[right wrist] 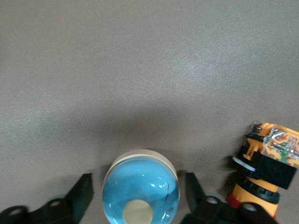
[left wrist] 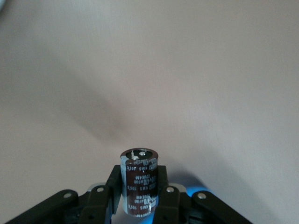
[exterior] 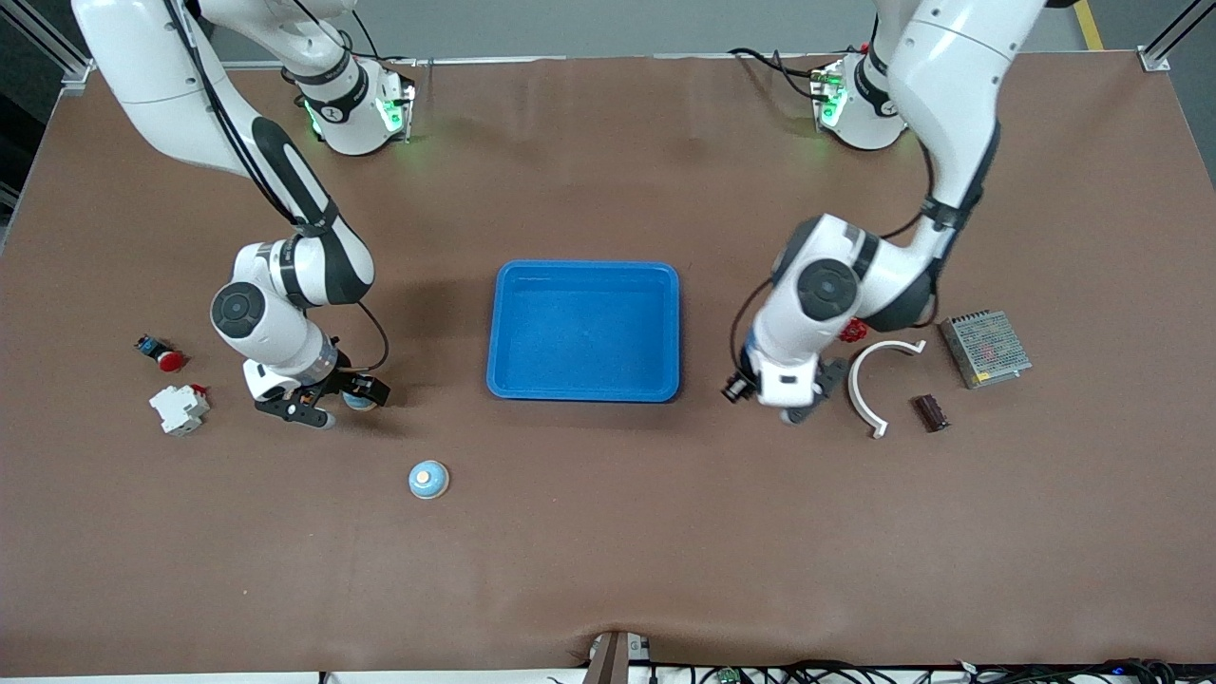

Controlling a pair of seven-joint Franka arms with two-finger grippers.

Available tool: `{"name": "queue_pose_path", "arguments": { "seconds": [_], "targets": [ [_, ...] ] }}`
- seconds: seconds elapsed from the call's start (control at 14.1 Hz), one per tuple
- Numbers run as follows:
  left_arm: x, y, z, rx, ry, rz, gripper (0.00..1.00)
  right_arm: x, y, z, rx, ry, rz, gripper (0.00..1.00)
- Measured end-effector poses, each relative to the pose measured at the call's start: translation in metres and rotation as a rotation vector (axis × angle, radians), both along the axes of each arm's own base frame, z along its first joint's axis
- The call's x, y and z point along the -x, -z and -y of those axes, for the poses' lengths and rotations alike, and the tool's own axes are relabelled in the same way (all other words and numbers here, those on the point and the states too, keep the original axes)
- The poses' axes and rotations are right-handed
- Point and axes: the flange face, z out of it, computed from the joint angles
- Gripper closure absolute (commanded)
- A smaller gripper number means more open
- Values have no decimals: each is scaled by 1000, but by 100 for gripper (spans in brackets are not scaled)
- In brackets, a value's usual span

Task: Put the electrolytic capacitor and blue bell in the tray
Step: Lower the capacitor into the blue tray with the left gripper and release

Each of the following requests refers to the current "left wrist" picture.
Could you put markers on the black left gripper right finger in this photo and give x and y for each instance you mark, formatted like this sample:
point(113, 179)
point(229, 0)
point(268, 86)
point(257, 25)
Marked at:
point(172, 205)

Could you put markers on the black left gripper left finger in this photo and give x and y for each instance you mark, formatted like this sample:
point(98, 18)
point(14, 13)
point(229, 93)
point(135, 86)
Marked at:
point(93, 205)

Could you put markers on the small black connector block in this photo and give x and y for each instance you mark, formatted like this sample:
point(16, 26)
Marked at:
point(140, 186)

